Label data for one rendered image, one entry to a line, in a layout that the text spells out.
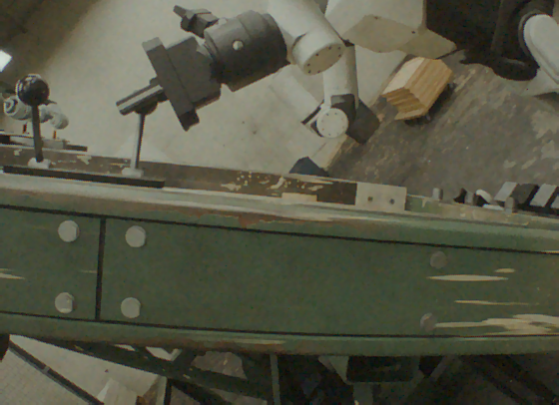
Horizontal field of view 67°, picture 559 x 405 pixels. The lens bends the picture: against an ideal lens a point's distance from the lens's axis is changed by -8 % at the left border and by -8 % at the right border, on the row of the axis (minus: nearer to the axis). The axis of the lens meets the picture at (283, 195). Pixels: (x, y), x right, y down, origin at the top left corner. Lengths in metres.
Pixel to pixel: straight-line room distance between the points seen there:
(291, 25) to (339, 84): 0.58
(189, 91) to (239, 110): 5.59
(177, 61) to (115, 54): 5.78
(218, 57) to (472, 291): 0.39
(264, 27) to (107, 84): 5.76
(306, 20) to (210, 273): 0.37
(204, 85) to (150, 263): 0.30
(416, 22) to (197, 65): 0.46
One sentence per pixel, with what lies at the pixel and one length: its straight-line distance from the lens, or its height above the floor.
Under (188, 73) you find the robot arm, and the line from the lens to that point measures 0.58.
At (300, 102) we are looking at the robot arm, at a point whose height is 1.23.
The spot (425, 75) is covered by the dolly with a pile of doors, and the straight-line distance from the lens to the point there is 4.17.
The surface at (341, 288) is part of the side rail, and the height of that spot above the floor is 1.19.
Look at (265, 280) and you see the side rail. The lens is 0.34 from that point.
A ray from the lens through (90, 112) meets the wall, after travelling 6.28.
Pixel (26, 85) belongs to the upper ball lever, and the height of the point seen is 1.54.
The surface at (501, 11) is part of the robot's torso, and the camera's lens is 1.06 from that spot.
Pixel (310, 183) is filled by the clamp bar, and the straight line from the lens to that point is 1.02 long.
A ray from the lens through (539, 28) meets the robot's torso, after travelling 1.07.
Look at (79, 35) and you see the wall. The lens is 6.52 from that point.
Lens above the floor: 1.33
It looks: 11 degrees down
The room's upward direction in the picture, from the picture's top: 51 degrees counter-clockwise
